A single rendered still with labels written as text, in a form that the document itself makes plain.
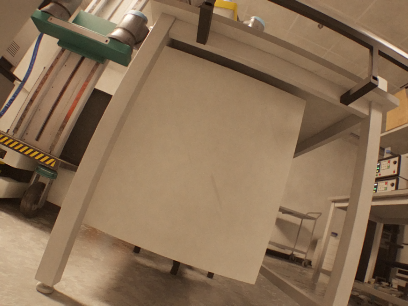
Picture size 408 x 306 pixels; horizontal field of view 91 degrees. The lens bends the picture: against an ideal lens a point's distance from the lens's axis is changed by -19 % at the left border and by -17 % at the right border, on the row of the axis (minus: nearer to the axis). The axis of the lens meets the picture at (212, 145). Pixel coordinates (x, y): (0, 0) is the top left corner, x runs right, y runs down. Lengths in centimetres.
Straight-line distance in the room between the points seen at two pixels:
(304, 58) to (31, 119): 150
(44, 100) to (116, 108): 106
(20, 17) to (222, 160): 59
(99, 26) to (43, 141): 81
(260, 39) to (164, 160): 46
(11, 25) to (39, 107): 140
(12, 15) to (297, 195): 486
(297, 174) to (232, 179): 428
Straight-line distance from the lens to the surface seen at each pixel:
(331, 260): 472
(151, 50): 75
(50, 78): 169
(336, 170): 548
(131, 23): 157
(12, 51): 224
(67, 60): 177
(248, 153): 74
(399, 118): 297
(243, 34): 78
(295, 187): 491
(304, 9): 78
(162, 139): 72
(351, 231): 79
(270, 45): 79
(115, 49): 146
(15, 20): 31
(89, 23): 179
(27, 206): 127
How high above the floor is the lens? 34
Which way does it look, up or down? 16 degrees up
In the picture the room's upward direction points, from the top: 20 degrees clockwise
